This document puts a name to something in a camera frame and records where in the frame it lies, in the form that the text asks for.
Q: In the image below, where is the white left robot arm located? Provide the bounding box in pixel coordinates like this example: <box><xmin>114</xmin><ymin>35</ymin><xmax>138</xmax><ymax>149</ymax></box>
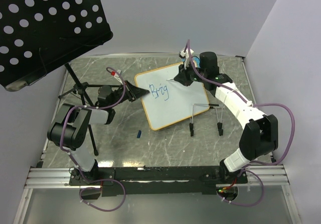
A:
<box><xmin>47</xmin><ymin>81</ymin><xmax>149</xmax><ymax>185</ymax></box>

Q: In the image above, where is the yellow framed whiteboard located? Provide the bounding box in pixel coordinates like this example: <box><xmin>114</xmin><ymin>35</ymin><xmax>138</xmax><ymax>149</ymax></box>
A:
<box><xmin>134</xmin><ymin>63</ymin><xmax>209</xmax><ymax>131</ymax></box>

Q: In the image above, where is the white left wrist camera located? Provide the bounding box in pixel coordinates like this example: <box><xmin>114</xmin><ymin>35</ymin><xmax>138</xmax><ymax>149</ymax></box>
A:
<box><xmin>106</xmin><ymin>67</ymin><xmax>124</xmax><ymax>84</ymax></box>

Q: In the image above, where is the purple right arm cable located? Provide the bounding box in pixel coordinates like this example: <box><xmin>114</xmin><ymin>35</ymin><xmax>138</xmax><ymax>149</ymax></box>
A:
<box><xmin>183</xmin><ymin>39</ymin><xmax>295</xmax><ymax>207</ymax></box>

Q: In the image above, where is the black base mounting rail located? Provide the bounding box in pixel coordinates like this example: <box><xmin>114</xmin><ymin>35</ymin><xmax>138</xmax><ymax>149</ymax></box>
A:
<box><xmin>69</xmin><ymin>165</ymin><xmax>248</xmax><ymax>197</ymax></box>

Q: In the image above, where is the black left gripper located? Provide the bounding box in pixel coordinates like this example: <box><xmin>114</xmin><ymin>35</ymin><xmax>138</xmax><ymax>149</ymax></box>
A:
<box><xmin>109</xmin><ymin>80</ymin><xmax>150</xmax><ymax>108</ymax></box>

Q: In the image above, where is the black perforated music stand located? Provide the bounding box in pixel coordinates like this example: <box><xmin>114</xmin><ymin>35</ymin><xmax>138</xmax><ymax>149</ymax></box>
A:
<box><xmin>0</xmin><ymin>0</ymin><xmax>118</xmax><ymax>156</ymax></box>

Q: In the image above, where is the wire whiteboard easel stand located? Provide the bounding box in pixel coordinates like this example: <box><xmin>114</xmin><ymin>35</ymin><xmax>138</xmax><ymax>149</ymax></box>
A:
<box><xmin>189</xmin><ymin>103</ymin><xmax>224</xmax><ymax>137</ymax></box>

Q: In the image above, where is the blue studded baseplate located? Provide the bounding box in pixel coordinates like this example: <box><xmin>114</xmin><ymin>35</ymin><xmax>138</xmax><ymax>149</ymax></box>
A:
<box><xmin>193</xmin><ymin>56</ymin><xmax>200</xmax><ymax>68</ymax></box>

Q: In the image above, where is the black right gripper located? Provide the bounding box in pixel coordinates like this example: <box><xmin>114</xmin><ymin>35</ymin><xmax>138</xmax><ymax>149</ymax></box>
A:
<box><xmin>174</xmin><ymin>60</ymin><xmax>207</xmax><ymax>87</ymax></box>

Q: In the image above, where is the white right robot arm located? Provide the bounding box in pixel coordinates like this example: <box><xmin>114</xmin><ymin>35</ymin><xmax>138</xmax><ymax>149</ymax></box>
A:
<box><xmin>174</xmin><ymin>50</ymin><xmax>278</xmax><ymax>183</ymax></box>

